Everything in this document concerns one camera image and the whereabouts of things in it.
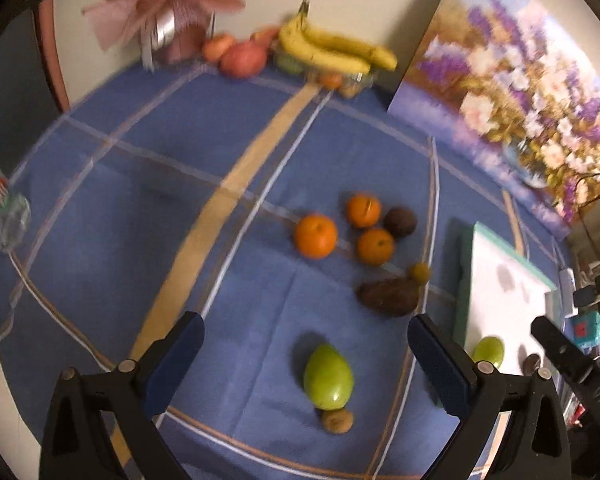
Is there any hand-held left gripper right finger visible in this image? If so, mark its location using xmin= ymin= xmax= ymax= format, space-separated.
xmin=409 ymin=314 xmax=572 ymax=480

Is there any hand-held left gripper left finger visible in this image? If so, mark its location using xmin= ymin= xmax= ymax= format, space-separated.
xmin=39 ymin=311 xmax=206 ymax=480

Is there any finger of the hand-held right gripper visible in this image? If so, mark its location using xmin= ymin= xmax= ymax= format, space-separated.
xmin=530 ymin=316 xmax=600 ymax=443

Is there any dark brown avocado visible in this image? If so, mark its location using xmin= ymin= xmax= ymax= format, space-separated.
xmin=356 ymin=277 xmax=423 ymax=318

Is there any white tray with teal rim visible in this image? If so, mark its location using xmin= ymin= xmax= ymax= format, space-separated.
xmin=452 ymin=220 xmax=567 ymax=381

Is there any green mango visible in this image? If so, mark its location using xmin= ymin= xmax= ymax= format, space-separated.
xmin=303 ymin=344 xmax=355 ymax=410

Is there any small brown kiwi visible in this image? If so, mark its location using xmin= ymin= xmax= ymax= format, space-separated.
xmin=321 ymin=408 xmax=354 ymax=434

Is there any orange mandarin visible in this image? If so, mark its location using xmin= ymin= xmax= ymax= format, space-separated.
xmin=357 ymin=228 xmax=396 ymax=266
xmin=294 ymin=214 xmax=339 ymax=260
xmin=345 ymin=193 xmax=383 ymax=229

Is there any dark passion fruit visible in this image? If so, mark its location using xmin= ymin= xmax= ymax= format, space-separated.
xmin=383 ymin=207 xmax=418 ymax=238

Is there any teal box with red patch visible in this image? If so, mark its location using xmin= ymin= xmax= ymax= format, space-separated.
xmin=570 ymin=310 xmax=600 ymax=351

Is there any white power strip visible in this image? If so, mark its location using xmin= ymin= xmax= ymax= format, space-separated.
xmin=559 ymin=267 xmax=577 ymax=318

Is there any blue plaid tablecloth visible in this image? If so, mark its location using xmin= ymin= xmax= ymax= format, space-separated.
xmin=0 ymin=62 xmax=573 ymax=480

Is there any clear glass jar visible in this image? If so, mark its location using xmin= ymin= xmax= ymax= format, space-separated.
xmin=0 ymin=152 xmax=32 ymax=253

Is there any clear plastic container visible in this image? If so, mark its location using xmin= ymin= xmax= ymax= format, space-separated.
xmin=272 ymin=42 xmax=378 ymax=98

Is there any floral painting canvas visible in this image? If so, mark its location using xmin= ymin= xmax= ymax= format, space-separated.
xmin=387 ymin=0 xmax=600 ymax=241

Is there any large red apple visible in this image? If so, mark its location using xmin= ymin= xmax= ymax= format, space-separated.
xmin=220 ymin=41 xmax=268 ymax=79

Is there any pale red apple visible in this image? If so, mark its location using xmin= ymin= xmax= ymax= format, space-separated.
xmin=201 ymin=34 xmax=236 ymax=62
xmin=251 ymin=26 xmax=281 ymax=47

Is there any yellow banana bunch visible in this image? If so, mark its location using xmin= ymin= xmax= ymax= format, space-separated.
xmin=278 ymin=0 xmax=398 ymax=76

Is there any black cable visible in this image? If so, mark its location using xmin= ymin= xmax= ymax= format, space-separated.
xmin=572 ymin=172 xmax=600 ymax=256

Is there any reddish wooden frame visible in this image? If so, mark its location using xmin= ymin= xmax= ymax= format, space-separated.
xmin=34 ymin=0 xmax=73 ymax=113

